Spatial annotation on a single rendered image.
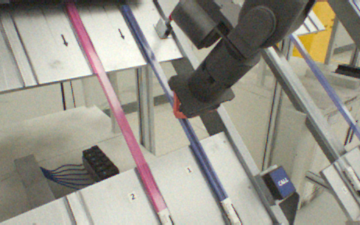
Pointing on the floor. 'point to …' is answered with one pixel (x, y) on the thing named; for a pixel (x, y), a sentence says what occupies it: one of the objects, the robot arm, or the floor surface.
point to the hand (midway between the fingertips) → (180, 112)
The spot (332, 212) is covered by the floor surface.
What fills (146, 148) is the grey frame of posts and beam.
